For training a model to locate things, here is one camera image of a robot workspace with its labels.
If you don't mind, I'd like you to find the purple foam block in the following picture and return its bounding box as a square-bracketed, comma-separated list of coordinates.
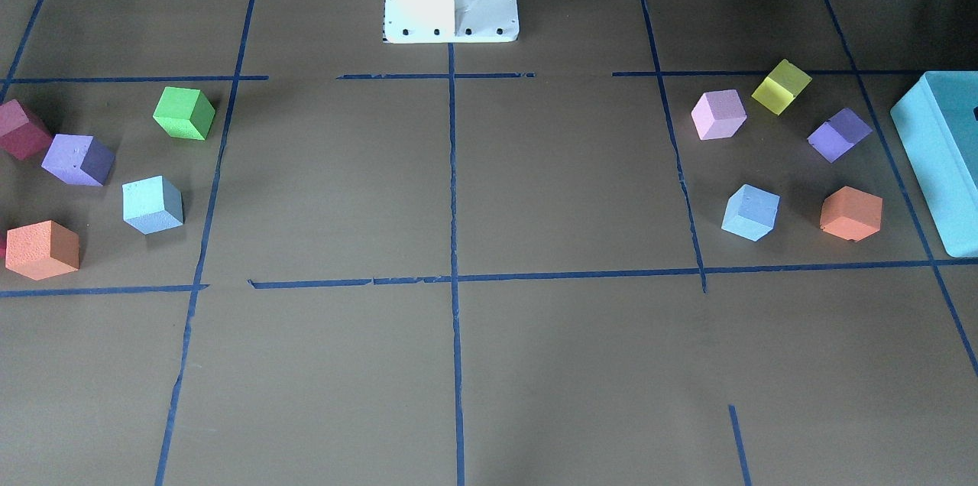
[41, 134, 115, 186]
[807, 108, 873, 163]

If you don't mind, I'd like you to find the orange foam block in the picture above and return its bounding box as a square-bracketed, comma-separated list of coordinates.
[818, 186, 883, 241]
[5, 220, 80, 280]

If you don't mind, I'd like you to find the dark red foam block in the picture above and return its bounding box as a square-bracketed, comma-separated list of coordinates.
[1, 99, 53, 160]

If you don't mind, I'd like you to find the teal plastic bin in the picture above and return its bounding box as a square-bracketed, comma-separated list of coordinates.
[891, 71, 977, 258]

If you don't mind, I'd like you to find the light blue foam block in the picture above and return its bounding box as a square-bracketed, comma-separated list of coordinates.
[721, 183, 780, 241]
[121, 176, 184, 235]

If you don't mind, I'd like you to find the yellow foam block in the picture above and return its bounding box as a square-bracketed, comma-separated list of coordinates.
[752, 59, 811, 115]

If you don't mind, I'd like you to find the green foam block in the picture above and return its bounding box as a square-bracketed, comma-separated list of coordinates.
[151, 86, 215, 141]

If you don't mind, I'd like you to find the pink foam block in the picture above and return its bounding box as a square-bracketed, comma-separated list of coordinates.
[691, 89, 747, 141]

